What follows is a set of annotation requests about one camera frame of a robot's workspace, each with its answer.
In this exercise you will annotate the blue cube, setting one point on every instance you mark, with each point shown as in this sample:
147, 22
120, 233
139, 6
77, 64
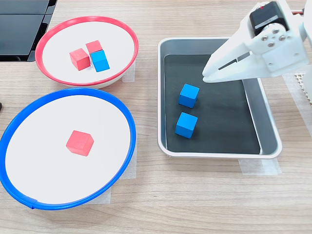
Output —
186, 125
100, 62
189, 96

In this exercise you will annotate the red cube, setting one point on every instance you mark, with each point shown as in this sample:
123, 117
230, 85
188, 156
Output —
80, 143
79, 59
93, 46

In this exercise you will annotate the pale perforated plate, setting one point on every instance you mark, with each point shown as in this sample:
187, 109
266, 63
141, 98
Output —
302, 81

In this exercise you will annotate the translucent masking tape piece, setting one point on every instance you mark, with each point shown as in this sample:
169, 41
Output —
130, 73
296, 97
263, 167
102, 197
131, 168

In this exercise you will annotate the steel tray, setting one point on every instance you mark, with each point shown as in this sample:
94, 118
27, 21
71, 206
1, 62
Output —
268, 136

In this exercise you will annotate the black mat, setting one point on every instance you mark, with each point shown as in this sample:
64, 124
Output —
219, 122

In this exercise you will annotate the red-rimmed white plate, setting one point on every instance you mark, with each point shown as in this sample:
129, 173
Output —
61, 73

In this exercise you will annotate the black glossy device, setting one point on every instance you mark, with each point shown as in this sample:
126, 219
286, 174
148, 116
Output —
19, 31

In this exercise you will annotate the blue-rimmed white plate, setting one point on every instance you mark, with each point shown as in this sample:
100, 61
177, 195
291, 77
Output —
48, 158

